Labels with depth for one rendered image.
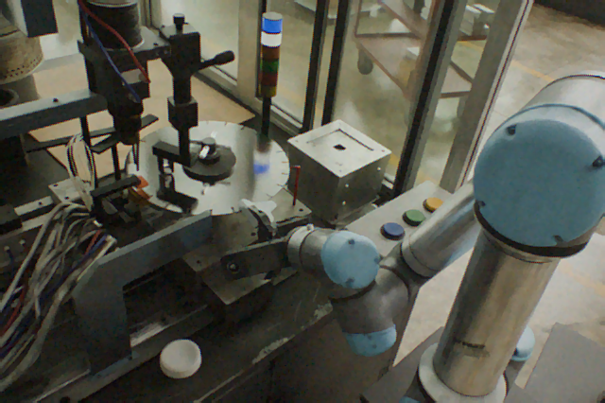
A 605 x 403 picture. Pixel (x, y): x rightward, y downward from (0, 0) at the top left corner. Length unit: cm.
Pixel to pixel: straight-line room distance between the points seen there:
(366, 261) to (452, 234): 13
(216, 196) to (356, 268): 39
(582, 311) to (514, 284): 191
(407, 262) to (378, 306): 9
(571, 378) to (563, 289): 48
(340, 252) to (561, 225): 31
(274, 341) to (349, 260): 37
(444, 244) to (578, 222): 31
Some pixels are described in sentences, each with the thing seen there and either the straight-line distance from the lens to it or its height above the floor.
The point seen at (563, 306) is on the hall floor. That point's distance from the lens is 249.
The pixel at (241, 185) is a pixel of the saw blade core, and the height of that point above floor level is 95.
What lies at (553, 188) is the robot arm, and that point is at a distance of 51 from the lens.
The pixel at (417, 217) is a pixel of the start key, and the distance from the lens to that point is 114.
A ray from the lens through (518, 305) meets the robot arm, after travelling 64.
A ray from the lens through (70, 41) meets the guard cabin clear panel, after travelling 213.
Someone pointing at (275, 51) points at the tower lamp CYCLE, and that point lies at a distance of 130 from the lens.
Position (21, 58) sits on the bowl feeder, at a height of 95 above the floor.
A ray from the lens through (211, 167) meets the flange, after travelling 110.
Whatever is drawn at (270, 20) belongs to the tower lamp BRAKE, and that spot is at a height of 116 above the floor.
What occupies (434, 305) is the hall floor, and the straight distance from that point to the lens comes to 225.
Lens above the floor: 160
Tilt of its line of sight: 39 degrees down
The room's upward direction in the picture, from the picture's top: 8 degrees clockwise
